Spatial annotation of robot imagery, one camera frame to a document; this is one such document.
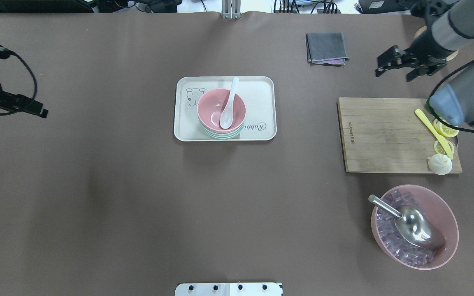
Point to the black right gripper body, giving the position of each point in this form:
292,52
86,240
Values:
425,48

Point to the white ceramic spoon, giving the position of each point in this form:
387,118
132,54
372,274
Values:
226,118

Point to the small pink bowl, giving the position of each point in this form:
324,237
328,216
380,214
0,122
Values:
211,105

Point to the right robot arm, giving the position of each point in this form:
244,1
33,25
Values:
450,27

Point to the large pink ice bowl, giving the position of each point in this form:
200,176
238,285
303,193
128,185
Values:
435,209

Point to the green bowl stack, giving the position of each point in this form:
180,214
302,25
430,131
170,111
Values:
223,136

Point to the lemon half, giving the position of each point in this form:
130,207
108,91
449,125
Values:
444,130

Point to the yellow plastic knife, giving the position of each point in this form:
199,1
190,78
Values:
423,118

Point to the bamboo cutting board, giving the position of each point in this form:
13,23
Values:
384,135

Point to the lemon slice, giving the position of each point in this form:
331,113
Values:
438,148

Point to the grey folded cloth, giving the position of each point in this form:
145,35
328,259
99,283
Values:
326,48

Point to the white steamed bun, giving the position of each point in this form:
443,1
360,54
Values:
440,164

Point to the metal ice scoop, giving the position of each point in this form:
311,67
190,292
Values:
412,225

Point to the white rabbit tray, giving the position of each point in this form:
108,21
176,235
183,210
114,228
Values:
257,93

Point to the aluminium frame post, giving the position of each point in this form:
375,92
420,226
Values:
231,9

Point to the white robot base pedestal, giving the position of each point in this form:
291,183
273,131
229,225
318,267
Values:
230,289

